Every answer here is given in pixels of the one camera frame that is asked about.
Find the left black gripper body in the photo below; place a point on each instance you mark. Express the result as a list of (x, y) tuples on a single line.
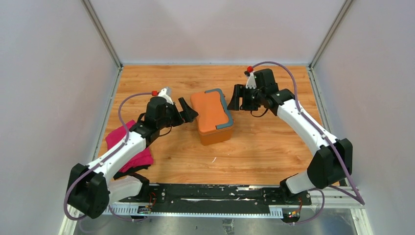
[(172, 117)]

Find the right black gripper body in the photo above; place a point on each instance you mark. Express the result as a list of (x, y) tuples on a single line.
[(253, 99)]

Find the orange medicine box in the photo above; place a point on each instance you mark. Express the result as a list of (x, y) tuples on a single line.
[(214, 120)]

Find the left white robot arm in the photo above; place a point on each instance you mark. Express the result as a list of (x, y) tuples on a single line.
[(110, 162)]

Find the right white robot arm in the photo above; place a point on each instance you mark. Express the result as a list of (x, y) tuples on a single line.
[(332, 157)]

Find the pink folded cloth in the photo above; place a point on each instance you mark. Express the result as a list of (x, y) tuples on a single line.
[(140, 161)]

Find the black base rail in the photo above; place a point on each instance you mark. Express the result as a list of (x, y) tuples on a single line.
[(139, 197)]

